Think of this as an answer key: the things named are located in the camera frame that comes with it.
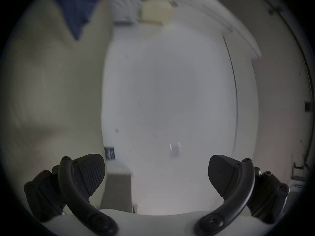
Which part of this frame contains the dark blue shirt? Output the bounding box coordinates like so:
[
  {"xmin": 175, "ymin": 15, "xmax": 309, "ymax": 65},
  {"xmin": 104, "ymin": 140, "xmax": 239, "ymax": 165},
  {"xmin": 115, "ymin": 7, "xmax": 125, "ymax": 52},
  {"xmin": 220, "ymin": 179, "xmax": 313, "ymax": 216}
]
[{"xmin": 49, "ymin": 0, "xmax": 102, "ymax": 41}]

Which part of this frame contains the bed with beige sheet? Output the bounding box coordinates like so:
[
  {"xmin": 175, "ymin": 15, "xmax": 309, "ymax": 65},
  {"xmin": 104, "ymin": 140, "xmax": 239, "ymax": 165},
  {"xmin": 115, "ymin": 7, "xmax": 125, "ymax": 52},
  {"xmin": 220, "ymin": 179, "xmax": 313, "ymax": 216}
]
[{"xmin": 1, "ymin": 0, "xmax": 115, "ymax": 216}]

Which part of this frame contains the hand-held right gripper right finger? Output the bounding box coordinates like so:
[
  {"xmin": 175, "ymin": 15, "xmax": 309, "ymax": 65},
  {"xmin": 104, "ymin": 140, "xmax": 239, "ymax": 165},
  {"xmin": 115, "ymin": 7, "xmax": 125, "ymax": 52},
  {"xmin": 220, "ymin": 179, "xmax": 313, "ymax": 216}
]
[{"xmin": 193, "ymin": 155, "xmax": 290, "ymax": 236}]

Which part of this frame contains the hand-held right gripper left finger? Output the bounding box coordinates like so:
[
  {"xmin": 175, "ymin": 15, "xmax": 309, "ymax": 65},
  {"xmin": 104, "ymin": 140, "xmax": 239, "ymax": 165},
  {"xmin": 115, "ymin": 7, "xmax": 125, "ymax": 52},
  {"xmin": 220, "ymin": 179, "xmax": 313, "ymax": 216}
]
[{"xmin": 24, "ymin": 154, "xmax": 119, "ymax": 236}]

